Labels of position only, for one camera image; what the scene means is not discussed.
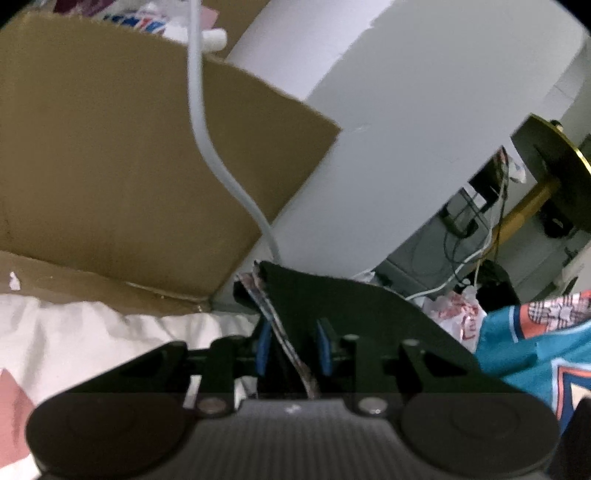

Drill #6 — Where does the brown cardboard sheet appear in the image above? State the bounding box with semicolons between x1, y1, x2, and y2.
0;11;343;317

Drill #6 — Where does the white bear print duvet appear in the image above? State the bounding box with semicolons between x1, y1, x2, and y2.
1;294;257;479

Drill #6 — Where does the teal patterned blanket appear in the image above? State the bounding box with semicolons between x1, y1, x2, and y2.
475;290;591;431

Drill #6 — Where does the white cabinet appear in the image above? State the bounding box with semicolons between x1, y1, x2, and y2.
228;1;586;278

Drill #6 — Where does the gold round side table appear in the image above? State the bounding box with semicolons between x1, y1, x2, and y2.
493;114;590;245

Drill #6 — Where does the white charging cable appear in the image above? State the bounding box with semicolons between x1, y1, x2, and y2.
185;0;283;264

